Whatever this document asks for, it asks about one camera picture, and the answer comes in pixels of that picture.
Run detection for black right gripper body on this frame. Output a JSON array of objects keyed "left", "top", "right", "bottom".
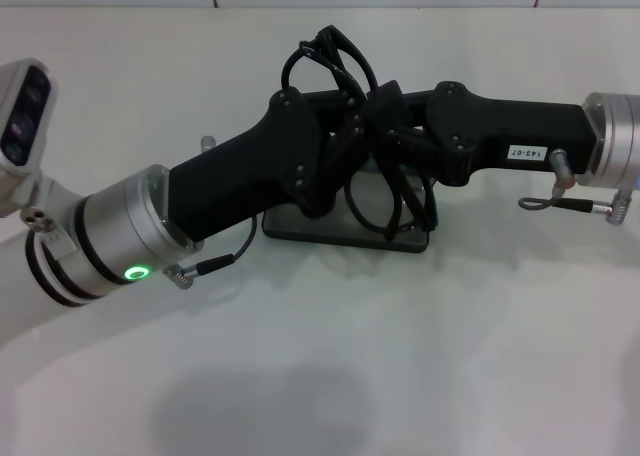
[{"left": 424, "top": 80, "right": 602, "bottom": 187}]

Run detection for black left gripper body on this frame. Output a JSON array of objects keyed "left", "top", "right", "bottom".
[{"left": 162, "top": 88, "right": 335, "bottom": 245}]

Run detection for black glasses case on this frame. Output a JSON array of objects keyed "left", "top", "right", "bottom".
[{"left": 262, "top": 163, "right": 436, "bottom": 255}]

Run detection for black round-frame glasses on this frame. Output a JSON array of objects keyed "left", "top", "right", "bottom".
[{"left": 280, "top": 24, "right": 436, "bottom": 240}]

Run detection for silver right gripper connector stub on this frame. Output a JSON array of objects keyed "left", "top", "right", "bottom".
[{"left": 549, "top": 148, "right": 577, "bottom": 185}]

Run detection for right gripper cable with plug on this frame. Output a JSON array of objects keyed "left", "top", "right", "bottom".
[{"left": 518, "top": 175, "right": 637, "bottom": 225}]

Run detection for gripper cable with plug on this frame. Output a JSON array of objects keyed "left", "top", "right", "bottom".
[
  {"left": 162, "top": 215, "right": 259, "bottom": 290},
  {"left": 518, "top": 175, "right": 637, "bottom": 225}
]

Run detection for left gripper cable with plug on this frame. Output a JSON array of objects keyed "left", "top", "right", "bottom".
[{"left": 162, "top": 215, "right": 259, "bottom": 290}]

